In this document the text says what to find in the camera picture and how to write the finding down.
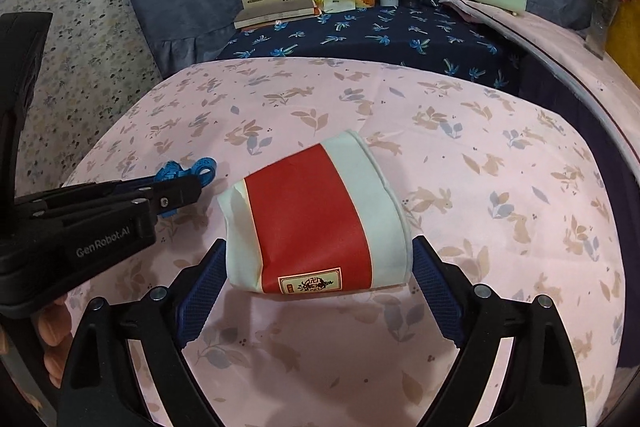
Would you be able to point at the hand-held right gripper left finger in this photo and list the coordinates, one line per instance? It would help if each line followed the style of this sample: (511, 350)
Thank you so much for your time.
(200, 289)

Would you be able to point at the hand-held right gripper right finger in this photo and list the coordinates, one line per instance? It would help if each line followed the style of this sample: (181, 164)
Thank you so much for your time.
(440, 289)

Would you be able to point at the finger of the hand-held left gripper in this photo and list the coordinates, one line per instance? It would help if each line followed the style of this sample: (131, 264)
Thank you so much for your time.
(175, 197)

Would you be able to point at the blue measuring tape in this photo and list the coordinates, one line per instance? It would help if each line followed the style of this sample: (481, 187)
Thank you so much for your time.
(197, 167)

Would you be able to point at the red and white paper cup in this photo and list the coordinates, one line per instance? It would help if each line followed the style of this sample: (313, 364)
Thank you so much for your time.
(310, 217)

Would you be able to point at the person's left hand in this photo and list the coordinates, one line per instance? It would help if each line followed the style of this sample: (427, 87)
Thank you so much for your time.
(52, 332)

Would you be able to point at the pink rabbit print tablecloth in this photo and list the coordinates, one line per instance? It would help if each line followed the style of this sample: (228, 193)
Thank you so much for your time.
(475, 182)

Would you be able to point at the navy leaf print cloth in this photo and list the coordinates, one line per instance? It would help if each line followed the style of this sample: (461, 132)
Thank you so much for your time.
(375, 37)

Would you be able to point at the pink ledge cloth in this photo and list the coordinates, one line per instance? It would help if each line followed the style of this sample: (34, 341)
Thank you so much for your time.
(550, 42)

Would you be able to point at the yellow backdrop cloth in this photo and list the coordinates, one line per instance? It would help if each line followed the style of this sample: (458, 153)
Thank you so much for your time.
(625, 32)

